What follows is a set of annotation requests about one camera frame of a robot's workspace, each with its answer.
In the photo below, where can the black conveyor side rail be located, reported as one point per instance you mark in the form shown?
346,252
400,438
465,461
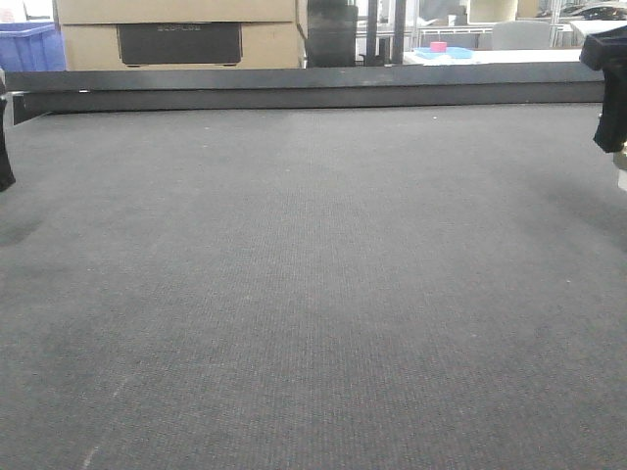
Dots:
68,92

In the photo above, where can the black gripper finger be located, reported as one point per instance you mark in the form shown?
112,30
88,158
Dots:
606,52

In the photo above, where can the light blue tray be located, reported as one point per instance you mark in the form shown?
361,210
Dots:
451,53

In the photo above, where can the large cardboard box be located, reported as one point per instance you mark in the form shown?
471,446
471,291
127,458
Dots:
183,35

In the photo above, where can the blue crate behind conveyor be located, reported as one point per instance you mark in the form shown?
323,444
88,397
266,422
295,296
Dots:
32,46

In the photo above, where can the white background table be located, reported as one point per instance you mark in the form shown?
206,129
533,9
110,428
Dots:
484,57

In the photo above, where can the black conveyor belt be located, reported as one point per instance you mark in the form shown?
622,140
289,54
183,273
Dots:
420,288

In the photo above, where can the pink object on tray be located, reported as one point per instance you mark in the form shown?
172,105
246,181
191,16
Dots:
438,46

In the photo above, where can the black cylindrical post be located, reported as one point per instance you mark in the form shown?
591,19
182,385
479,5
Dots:
332,31

